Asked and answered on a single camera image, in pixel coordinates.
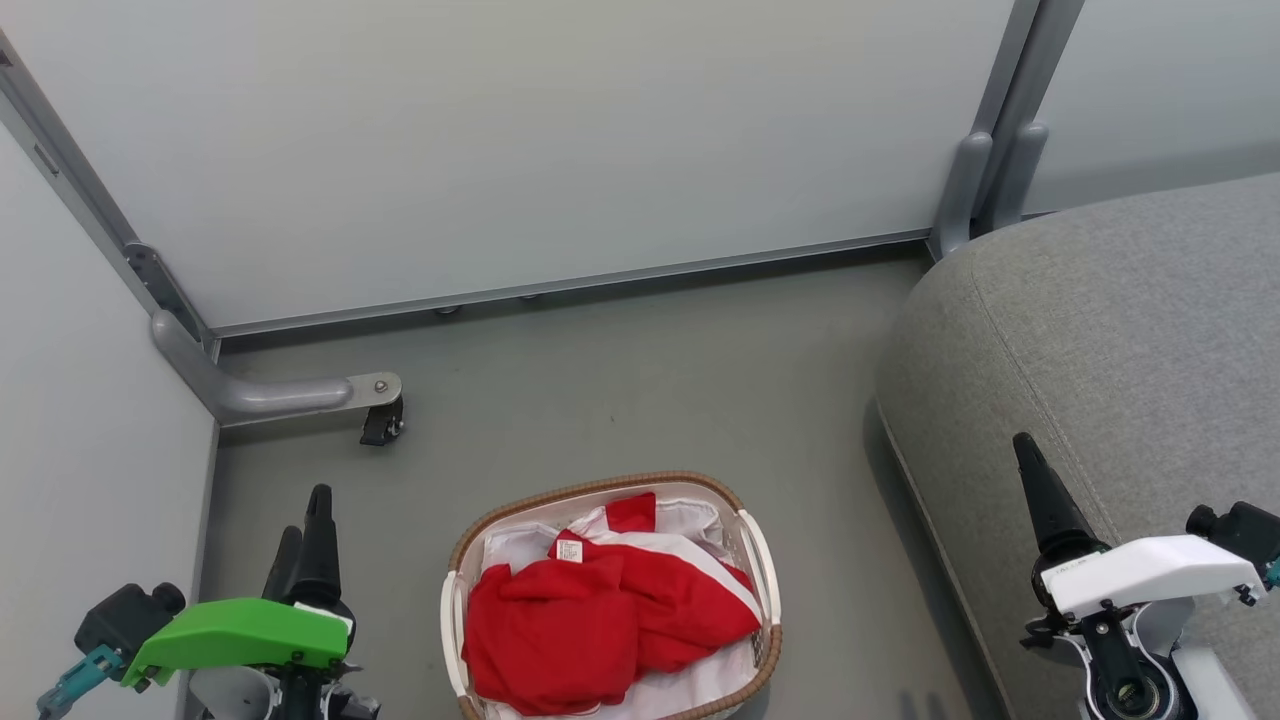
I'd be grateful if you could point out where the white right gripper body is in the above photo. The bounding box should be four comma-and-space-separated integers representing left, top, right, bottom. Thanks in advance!
1034, 535, 1267, 620

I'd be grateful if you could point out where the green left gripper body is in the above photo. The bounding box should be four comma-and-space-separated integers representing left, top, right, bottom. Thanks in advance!
120, 595, 357, 691

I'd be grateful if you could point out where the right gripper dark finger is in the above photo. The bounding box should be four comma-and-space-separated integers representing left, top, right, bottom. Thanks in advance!
1012, 431, 1107, 562

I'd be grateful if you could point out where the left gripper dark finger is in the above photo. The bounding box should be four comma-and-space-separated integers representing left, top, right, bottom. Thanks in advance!
262, 525, 303, 602
294, 484, 354, 614

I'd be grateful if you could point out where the red and white shirt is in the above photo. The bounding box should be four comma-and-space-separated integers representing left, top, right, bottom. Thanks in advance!
462, 492, 764, 717

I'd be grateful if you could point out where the grey fabric sofa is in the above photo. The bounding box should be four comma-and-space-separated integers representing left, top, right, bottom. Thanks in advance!
876, 172, 1280, 720

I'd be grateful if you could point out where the black caster wheel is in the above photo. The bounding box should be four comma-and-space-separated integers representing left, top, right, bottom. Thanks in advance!
359, 394, 407, 448

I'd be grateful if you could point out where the white laundry basket brown rim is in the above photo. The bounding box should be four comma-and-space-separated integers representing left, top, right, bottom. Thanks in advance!
440, 471, 783, 720

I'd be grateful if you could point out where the grey curved partition foot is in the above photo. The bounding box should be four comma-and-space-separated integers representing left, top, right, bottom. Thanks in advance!
150, 309, 404, 427

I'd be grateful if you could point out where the white cloth basket liner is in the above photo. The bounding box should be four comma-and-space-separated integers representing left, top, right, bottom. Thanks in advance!
480, 497, 763, 720

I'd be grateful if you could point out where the teal left camera connector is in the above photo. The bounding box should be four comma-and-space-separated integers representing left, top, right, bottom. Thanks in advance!
37, 644, 127, 720

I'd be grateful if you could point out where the grey rounded post foot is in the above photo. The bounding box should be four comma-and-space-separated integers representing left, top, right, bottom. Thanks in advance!
990, 121, 1050, 232
931, 131, 994, 262

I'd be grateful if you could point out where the grey partition bottom rail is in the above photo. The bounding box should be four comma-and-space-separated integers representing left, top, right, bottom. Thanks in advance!
213, 229, 934, 339

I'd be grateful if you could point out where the grey slanted partition frame post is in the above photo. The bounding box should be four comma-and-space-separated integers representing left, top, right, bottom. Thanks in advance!
0, 28, 219, 353

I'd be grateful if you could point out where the grey double partition post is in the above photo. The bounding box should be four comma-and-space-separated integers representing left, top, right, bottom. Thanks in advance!
972, 0, 1087, 233

